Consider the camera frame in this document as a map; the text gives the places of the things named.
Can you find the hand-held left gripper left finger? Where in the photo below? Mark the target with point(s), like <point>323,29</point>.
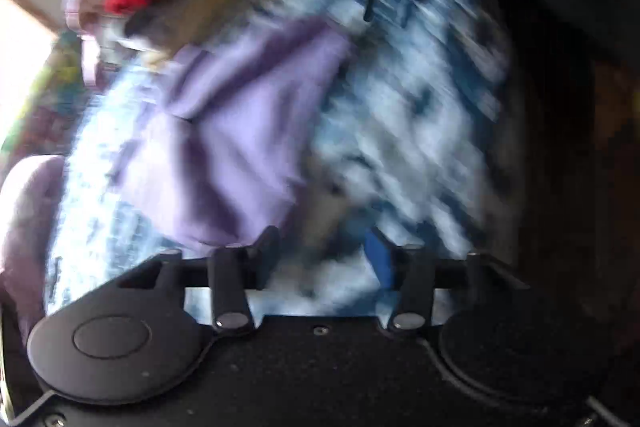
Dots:
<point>266,248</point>

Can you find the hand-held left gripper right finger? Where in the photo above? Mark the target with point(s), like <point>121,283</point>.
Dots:
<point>378,263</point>

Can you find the purple sweatshirt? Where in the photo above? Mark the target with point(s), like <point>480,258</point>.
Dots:
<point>240,132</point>

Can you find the blue patterned bedspread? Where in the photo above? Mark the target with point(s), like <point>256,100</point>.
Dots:
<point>425,132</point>

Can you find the pale yellow folded cloth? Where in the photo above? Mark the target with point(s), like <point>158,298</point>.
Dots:
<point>210,2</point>

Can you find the grey folded cloth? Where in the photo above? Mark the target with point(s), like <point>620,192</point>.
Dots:
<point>145,23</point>

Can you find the pink pillow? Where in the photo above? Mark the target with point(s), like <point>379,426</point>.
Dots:
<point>25,227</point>

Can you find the colourful patchwork mat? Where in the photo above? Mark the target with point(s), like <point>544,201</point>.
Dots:
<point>50,97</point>

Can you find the pink white printed cloth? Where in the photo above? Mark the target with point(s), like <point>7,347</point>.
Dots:
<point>90,2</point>

